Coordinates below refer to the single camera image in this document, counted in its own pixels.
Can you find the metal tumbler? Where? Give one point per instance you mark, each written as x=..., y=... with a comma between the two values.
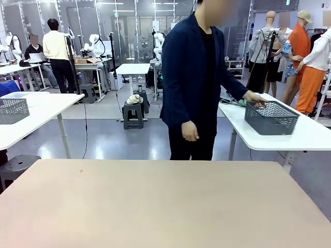
x=141, y=88

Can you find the cardboard box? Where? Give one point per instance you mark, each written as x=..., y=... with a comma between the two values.
x=86, y=60

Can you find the blue chair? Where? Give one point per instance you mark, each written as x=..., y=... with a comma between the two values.
x=7, y=87

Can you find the seated person in black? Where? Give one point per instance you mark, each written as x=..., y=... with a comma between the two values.
x=35, y=50

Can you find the mannequin in grey shirt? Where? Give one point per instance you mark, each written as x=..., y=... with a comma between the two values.
x=263, y=44

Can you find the black camera pole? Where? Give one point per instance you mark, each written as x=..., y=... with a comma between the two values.
x=112, y=51

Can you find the man in cream shirt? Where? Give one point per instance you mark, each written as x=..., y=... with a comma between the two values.
x=55, y=46

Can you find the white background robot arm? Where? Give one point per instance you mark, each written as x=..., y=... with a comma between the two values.
x=158, y=42
x=14, y=45
x=94, y=44

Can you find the white standing desk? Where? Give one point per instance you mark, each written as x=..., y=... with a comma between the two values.
x=133, y=68

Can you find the beige cloth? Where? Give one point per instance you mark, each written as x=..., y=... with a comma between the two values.
x=134, y=99

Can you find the white office desk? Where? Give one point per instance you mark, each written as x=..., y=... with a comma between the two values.
x=18, y=68

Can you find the white workbench desk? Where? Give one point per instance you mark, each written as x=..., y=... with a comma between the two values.
x=90, y=67

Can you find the crumpled green towel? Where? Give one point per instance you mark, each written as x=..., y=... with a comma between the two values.
x=242, y=103

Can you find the mannequin in orange trousers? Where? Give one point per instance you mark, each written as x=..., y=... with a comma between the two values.
x=314, y=77

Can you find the person's left forearm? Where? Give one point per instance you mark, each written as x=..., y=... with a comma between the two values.
x=234, y=82

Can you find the white table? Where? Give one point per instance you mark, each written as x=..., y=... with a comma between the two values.
x=310, y=134
x=38, y=111

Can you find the grey chevron-pattern basket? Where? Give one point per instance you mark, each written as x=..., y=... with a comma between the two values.
x=271, y=118

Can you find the person in navy jacket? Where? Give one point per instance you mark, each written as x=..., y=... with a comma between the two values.
x=188, y=64

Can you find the grey small-hole basket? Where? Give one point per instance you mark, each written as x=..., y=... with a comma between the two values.
x=13, y=109

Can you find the black tripod pole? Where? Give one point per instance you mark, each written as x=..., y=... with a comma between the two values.
x=72, y=64

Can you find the mannequin in orange jacket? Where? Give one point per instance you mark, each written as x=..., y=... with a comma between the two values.
x=300, y=44

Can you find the silver laptop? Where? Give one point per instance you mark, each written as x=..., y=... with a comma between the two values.
x=37, y=57

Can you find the person's right forearm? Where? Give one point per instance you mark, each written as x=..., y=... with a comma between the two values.
x=181, y=108

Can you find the clear plastic box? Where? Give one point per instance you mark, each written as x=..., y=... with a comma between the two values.
x=23, y=94

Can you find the person's right hand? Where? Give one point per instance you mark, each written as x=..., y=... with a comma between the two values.
x=190, y=131

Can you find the person's left hand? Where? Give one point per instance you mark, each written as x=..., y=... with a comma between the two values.
x=252, y=97

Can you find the black camera tripod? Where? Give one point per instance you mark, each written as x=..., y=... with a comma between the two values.
x=269, y=51

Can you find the grey plastic stool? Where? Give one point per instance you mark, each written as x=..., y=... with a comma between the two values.
x=133, y=116
x=15, y=168
x=88, y=91
x=145, y=102

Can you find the wooden shoe shelf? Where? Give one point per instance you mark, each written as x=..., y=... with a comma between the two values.
x=234, y=67

